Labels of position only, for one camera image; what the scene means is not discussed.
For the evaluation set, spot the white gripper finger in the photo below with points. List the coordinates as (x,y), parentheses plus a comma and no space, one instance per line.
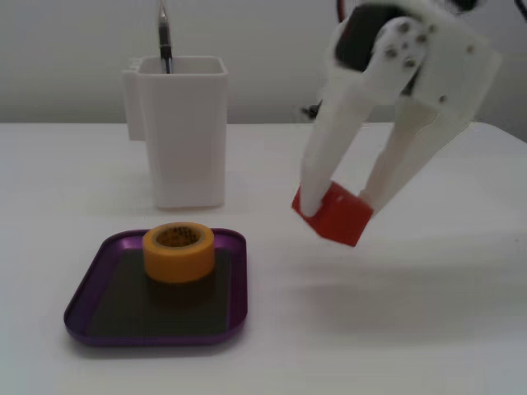
(333,136)

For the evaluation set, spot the black ballpoint pen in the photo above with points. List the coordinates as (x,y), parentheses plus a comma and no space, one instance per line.
(164,37)

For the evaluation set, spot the white plastic pen holder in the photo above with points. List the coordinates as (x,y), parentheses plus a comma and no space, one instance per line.
(185,144)

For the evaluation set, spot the yellow masking tape roll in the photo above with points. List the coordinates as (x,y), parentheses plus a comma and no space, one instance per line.
(177,265)

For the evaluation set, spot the purple metal tray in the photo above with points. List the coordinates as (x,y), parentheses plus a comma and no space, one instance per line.
(103,338)

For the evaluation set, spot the red cube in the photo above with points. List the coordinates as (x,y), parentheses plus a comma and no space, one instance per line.
(341,218)

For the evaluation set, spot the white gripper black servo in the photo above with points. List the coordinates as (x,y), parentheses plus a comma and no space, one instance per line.
(446,72)

